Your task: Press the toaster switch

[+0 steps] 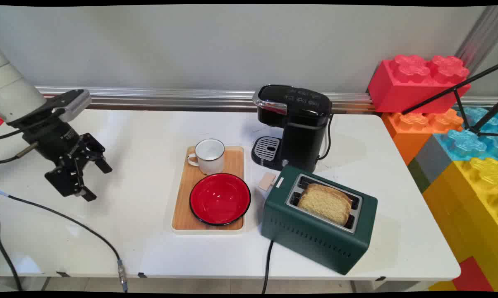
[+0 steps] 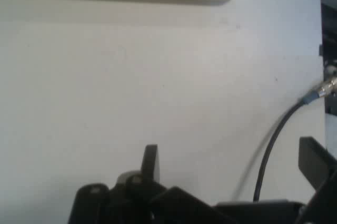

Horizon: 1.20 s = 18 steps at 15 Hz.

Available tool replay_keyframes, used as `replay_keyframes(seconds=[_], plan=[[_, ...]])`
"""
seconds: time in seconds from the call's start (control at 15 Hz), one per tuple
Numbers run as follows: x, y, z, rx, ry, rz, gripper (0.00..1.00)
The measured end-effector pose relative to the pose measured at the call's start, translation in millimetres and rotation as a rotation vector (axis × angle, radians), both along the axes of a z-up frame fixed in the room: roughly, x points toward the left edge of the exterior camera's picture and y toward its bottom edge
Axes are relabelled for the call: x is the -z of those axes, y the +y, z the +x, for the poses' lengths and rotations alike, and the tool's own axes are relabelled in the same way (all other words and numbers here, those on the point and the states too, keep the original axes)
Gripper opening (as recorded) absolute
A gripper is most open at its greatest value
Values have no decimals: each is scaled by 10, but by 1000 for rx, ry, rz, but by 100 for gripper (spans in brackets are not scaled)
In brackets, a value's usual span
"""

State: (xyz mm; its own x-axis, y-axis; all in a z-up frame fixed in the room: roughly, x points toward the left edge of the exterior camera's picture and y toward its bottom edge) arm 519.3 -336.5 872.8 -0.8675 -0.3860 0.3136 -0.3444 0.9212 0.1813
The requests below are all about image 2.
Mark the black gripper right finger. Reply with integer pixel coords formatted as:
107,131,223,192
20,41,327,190
294,136,337,224

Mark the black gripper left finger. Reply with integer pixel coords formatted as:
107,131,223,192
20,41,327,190
68,144,232,224

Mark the black cable with metal connector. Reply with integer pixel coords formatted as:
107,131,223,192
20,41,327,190
252,75,337,202

